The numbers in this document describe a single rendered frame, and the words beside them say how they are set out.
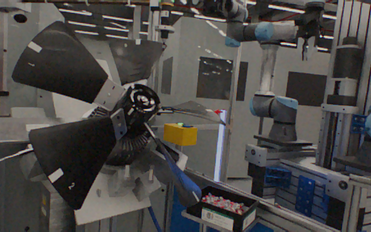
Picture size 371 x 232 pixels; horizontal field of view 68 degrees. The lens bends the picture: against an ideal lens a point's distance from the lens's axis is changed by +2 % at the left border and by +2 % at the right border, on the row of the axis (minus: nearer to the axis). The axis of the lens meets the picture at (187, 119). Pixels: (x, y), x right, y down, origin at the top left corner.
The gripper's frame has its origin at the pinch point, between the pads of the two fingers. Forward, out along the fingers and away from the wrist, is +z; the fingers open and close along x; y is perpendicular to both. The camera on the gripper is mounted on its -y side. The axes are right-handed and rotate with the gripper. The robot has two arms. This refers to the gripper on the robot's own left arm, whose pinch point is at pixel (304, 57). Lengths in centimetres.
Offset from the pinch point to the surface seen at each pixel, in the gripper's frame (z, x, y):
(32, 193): 75, 96, -74
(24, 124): 31, 33, -90
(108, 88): 19, 28, -68
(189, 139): 42, 46, -15
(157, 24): -4, 26, -53
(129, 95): 20, 20, -65
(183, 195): 46, 0, -58
